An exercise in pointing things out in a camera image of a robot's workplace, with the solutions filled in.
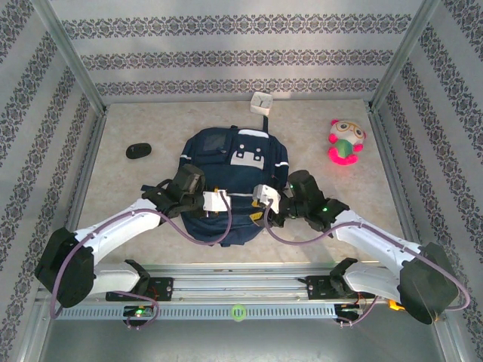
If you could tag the yellow utility knife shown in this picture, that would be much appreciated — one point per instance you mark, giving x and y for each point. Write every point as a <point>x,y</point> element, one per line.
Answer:
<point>396,305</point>

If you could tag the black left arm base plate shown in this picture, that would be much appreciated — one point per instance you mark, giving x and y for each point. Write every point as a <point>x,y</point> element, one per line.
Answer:
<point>162,288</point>

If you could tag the aluminium frame post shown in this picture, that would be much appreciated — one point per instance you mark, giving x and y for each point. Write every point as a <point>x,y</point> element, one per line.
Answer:
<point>71,56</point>
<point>402,56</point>

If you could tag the circuit board with green light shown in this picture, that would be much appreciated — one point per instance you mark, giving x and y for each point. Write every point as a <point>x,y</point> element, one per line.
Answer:
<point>139,312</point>

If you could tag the pink and white plush toy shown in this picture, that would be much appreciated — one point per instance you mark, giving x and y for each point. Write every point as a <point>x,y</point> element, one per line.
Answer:
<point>345,145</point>

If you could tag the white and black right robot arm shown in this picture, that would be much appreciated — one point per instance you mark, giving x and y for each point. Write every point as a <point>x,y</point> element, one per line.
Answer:
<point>377,245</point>

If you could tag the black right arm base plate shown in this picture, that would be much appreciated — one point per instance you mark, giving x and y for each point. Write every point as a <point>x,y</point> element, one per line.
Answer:
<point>317,288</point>

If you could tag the aluminium mounting rail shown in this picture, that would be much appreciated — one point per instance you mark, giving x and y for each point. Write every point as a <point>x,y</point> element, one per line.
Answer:
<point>234,281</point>

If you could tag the aluminium table side rail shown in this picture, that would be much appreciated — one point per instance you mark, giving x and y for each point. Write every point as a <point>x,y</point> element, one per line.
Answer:
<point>383,132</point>
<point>92,151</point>

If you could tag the small white cube clock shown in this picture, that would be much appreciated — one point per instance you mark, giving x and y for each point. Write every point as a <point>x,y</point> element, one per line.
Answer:
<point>261,103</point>

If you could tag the black oval case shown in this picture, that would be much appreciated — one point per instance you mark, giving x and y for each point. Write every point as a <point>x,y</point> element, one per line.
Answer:
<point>138,151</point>

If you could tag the navy blue backpack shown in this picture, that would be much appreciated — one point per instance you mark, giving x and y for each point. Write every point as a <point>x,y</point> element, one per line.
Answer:
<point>226,158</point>

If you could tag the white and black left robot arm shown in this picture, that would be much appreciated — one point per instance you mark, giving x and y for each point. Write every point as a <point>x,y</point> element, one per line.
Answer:
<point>120,226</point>

